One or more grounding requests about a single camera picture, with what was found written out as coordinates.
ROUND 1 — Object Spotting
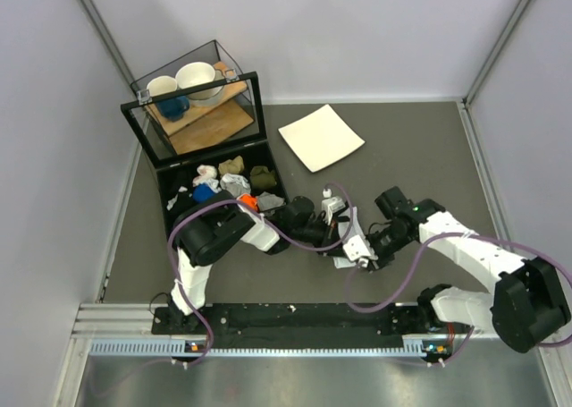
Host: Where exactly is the glass display case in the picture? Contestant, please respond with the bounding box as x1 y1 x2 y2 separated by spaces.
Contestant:
130 39 260 160

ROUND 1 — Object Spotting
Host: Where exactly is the black white rolled cloth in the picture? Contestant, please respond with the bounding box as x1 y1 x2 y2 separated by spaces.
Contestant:
165 185 189 211

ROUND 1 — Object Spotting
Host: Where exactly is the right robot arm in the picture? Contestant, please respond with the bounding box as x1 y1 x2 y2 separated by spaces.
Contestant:
367 187 571 353

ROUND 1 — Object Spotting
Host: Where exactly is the small white bowl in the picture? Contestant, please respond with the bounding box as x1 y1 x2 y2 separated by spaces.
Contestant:
147 75 179 98

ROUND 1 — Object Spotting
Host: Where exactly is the orange rolled cloth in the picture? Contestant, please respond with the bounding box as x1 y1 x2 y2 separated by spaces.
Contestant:
238 194 259 212

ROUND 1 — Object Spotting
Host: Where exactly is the grey white rolled cloth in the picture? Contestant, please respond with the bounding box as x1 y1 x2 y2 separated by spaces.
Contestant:
220 174 251 198

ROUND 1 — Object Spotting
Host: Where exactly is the grey cable duct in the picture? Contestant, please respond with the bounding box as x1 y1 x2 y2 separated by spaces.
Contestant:
88 335 443 358

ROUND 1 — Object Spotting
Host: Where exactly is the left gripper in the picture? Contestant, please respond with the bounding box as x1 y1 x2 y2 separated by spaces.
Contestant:
290 214 349 257

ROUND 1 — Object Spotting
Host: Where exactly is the blue rolled cloth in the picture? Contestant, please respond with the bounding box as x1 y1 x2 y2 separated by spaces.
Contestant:
191 183 218 203

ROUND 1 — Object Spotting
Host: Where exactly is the tan rolled cloth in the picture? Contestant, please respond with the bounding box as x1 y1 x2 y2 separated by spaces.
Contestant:
218 156 245 176

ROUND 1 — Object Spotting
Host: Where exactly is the white underwear black waistband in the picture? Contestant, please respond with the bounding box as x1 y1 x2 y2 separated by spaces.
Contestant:
332 207 366 269

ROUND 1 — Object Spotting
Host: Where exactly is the white red rolled cloth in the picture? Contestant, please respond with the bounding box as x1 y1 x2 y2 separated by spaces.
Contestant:
192 165 218 186

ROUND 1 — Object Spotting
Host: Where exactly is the white square plate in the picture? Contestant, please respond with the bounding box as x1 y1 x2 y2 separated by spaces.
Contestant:
278 105 365 173

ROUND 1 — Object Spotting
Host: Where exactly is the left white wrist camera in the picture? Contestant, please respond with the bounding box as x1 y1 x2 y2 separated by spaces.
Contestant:
321 188 345 225

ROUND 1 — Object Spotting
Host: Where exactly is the olive green rolled cloth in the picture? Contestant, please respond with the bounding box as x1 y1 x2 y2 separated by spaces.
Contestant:
249 165 278 191

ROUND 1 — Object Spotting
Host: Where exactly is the large white bowl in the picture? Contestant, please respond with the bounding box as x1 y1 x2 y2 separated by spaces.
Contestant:
175 62 223 100

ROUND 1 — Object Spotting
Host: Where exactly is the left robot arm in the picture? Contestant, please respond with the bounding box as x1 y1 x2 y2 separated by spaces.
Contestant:
168 191 349 333

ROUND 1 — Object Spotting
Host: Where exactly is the blue mug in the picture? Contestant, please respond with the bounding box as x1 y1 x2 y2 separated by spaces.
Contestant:
156 96 190 122

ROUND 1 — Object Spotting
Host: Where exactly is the black compartment box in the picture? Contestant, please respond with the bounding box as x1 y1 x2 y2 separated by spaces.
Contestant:
121 72 289 232

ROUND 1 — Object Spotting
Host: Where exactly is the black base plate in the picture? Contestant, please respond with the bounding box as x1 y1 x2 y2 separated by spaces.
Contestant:
151 302 452 349

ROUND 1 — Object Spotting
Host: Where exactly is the wooden shelf board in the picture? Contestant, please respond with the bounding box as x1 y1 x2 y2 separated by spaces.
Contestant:
145 81 255 157

